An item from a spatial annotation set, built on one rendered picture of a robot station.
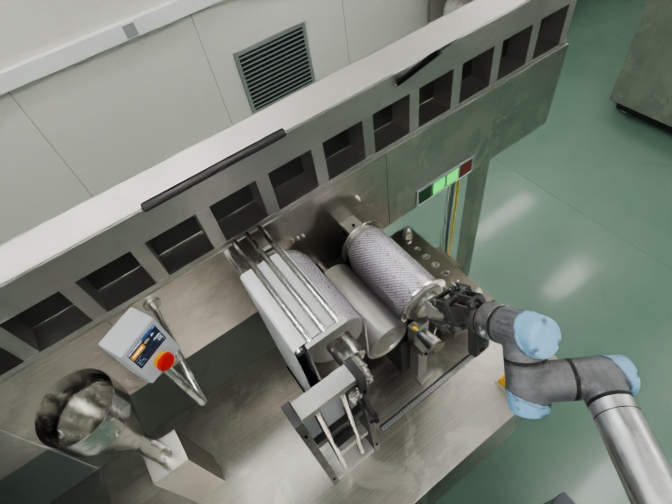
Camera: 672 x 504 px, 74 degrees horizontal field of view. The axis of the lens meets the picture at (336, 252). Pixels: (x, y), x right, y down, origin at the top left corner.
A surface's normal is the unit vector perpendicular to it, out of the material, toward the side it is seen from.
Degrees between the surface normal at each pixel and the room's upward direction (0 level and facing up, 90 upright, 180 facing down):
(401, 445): 0
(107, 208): 54
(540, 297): 0
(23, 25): 90
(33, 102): 90
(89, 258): 90
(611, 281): 0
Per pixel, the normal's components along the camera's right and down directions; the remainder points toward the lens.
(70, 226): 0.38, 0.13
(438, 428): -0.13, -0.60
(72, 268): 0.58, 0.60
